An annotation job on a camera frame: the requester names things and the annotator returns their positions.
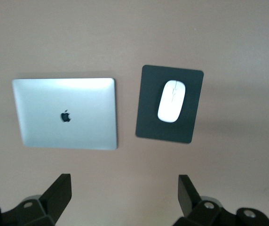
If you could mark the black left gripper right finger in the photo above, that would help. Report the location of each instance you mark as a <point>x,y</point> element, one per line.
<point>188,200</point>

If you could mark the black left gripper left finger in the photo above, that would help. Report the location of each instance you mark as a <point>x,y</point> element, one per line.
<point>57,197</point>

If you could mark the black rectangular mouse pad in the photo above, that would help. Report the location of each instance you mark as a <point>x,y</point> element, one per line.
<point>148,106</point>

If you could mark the silver Apple laptop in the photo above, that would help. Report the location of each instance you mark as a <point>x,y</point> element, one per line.
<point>54,99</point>

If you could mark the brown table cover mat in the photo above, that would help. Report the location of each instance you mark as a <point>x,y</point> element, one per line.
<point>148,35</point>

